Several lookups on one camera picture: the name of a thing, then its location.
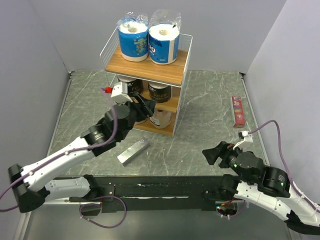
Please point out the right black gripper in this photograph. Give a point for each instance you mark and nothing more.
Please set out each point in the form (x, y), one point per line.
(223, 150)

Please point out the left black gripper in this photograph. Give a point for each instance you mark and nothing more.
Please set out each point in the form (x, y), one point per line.
(143, 111)

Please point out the black paper towel roll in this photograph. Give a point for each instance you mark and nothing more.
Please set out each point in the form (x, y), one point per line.
(160, 92)
(134, 85)

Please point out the brown paper roll front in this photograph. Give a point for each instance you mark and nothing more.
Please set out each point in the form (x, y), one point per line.
(138, 122)

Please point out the brown paper roll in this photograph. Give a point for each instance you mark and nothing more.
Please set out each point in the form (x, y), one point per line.
(138, 122)
(161, 118)

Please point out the blue paper towel roll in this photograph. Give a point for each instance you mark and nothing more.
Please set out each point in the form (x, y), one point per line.
(133, 30)
(163, 36)

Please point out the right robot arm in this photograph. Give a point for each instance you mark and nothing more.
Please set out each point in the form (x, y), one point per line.
(264, 186)

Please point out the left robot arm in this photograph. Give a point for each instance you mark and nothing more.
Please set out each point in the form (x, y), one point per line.
(34, 184)

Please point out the red toothpaste box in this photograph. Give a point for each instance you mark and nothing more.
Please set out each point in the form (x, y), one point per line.
(237, 111)

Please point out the silver toothpaste box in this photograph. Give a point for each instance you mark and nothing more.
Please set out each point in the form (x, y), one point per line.
(134, 150)

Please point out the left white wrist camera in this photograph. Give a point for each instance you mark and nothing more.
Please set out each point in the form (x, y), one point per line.
(118, 93)

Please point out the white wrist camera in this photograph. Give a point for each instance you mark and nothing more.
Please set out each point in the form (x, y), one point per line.
(246, 139)
(118, 93)

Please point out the white wire wooden shelf rack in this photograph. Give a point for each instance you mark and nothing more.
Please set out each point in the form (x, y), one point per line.
(173, 75)

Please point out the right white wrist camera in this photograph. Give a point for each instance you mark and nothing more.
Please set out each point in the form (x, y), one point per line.
(246, 139)

